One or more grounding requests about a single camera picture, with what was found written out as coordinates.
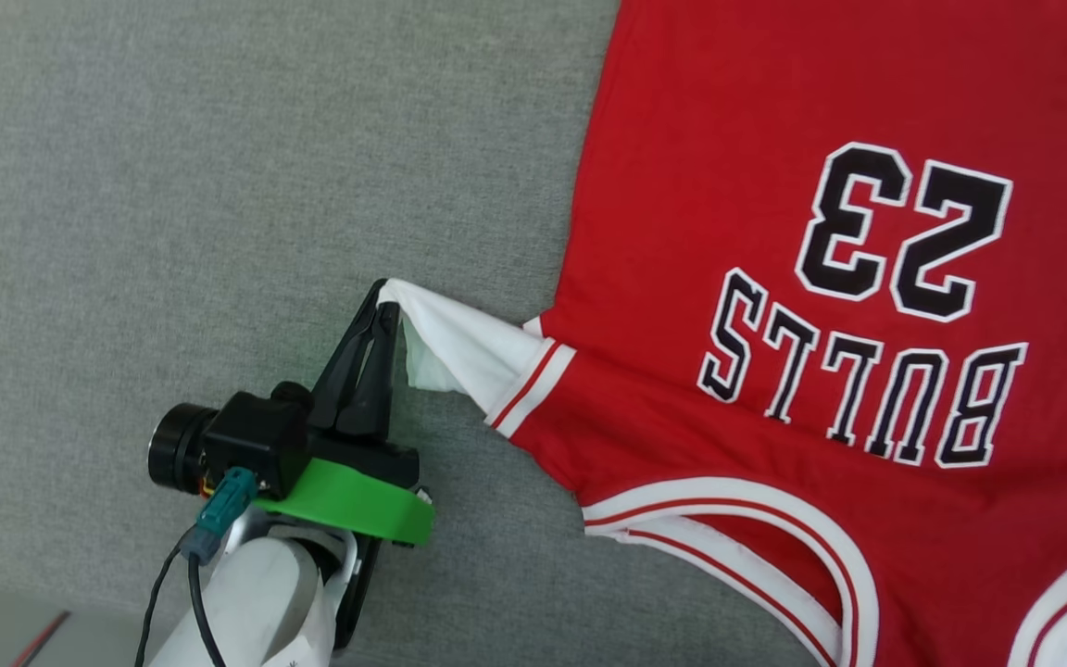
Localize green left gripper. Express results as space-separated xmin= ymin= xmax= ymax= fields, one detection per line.
xmin=254 ymin=278 xmax=436 ymax=547

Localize red white basketball jersey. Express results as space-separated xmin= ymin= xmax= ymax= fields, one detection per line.
xmin=376 ymin=0 xmax=1067 ymax=667

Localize black cylindrical left gripper motor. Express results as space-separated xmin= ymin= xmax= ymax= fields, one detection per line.
xmin=147 ymin=402 xmax=220 ymax=494

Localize teal cable connector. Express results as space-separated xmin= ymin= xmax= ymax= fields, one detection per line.
xmin=195 ymin=466 xmax=259 ymax=566

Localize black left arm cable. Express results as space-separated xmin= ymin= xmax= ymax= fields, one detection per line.
xmin=133 ymin=528 xmax=229 ymax=667

